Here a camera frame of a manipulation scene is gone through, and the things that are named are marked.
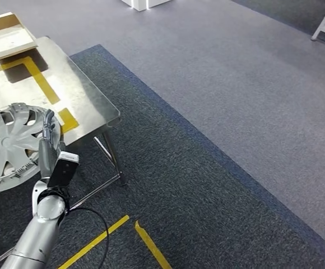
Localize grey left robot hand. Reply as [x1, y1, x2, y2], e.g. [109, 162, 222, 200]
[38, 109, 66, 179]

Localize pale and black wrist camera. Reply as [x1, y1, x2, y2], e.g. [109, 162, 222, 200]
[47, 151, 80, 189]

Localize stainless steel workbench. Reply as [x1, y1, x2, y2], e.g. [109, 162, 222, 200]
[0, 36, 127, 269]

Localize open cardboard box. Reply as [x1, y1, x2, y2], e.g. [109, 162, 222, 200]
[0, 12, 39, 62]

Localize grey plastic hubcap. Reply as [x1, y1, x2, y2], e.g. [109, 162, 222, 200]
[0, 103, 62, 195]

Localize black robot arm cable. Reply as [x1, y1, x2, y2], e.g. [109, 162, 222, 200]
[67, 207, 110, 269]

